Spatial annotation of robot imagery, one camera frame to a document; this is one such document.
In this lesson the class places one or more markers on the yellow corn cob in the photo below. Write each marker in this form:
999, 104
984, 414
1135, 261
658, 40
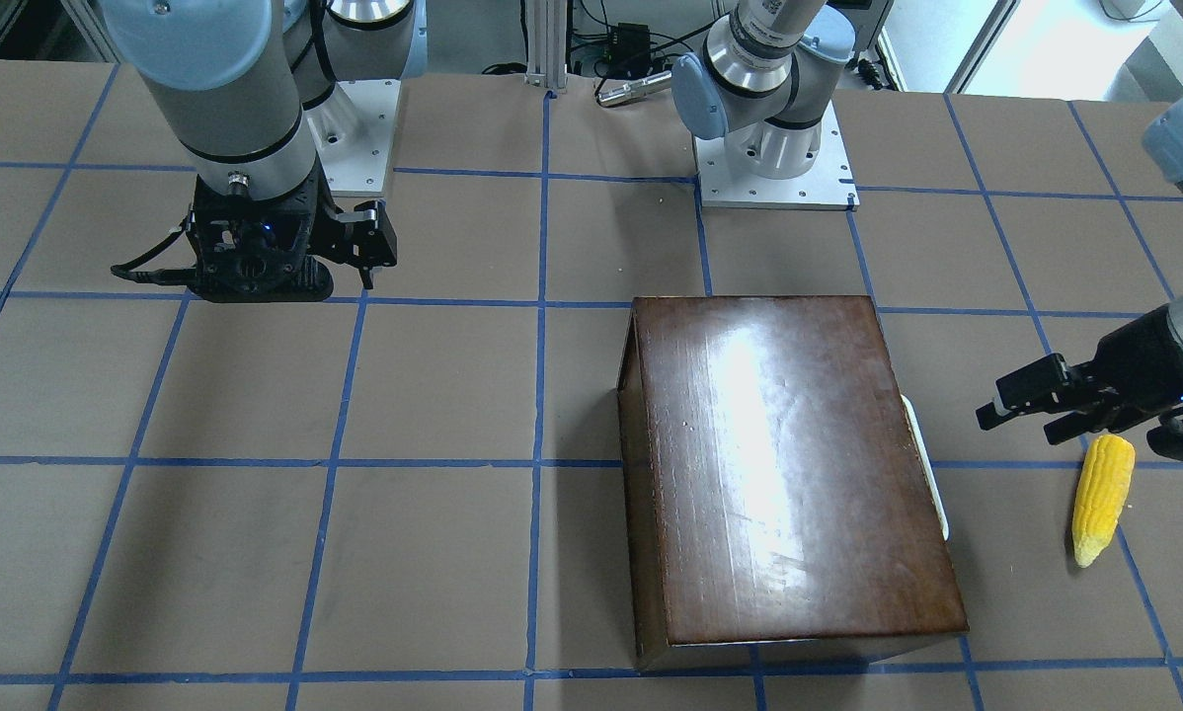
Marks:
1102, 490

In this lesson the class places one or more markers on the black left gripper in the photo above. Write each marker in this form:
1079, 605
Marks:
1137, 367

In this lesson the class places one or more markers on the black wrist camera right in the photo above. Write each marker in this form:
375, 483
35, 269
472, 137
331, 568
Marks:
364, 238

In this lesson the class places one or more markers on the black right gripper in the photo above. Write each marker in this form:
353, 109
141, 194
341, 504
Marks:
358, 237

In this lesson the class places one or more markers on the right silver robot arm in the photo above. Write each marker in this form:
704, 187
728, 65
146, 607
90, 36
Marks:
256, 93

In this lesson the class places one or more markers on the dark wooden drawer box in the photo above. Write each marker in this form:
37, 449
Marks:
776, 505

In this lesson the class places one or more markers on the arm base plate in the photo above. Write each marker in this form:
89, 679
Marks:
768, 166
355, 130

